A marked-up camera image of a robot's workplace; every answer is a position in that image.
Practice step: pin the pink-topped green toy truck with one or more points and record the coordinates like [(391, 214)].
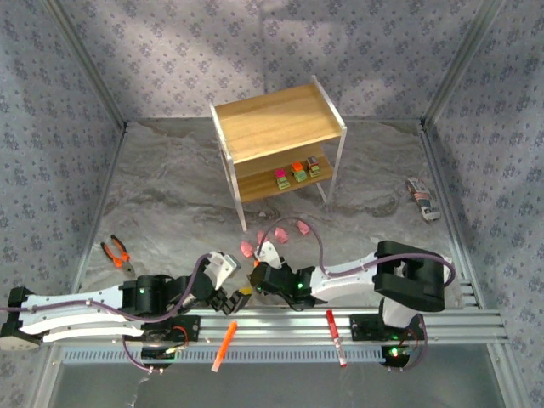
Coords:
[(281, 179)]

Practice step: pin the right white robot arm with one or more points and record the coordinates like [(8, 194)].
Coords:
[(348, 278)]

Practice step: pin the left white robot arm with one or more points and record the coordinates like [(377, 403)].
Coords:
[(76, 299)]

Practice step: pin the orange marker pen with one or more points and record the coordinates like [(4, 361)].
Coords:
[(225, 346)]

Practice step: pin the black controller board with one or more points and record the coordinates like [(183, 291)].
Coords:
[(395, 359), (159, 359)]

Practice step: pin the red marker pen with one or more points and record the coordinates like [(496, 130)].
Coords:
[(336, 338)]

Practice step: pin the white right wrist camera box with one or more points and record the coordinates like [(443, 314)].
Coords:
[(270, 254)]

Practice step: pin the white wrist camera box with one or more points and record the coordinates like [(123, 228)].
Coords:
[(223, 268), (270, 254)]

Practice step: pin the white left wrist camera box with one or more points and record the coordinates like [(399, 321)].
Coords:
[(223, 268)]

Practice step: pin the aluminium mounting rail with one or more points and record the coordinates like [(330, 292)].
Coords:
[(289, 327)]

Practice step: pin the aluminium table edge rail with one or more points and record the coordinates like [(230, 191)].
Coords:
[(100, 212), (444, 191)]

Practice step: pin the wooden shelf with white frame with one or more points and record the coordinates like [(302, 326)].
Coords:
[(276, 123)]

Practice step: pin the aluminium frame post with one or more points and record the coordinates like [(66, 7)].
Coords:
[(90, 64), (461, 64)]

